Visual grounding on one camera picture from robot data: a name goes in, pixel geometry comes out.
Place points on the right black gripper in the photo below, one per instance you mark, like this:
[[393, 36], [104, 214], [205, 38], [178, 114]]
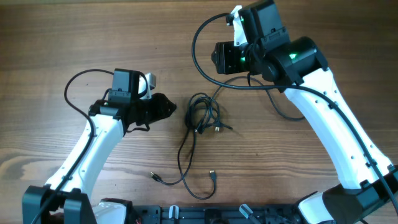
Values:
[[225, 62]]

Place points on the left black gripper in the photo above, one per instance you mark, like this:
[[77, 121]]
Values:
[[161, 111]]

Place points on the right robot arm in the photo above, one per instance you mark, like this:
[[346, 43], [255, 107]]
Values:
[[262, 46]]

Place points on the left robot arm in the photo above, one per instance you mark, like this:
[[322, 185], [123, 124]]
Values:
[[65, 197]]

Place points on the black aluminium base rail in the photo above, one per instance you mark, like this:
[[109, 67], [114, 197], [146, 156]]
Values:
[[268, 214]]

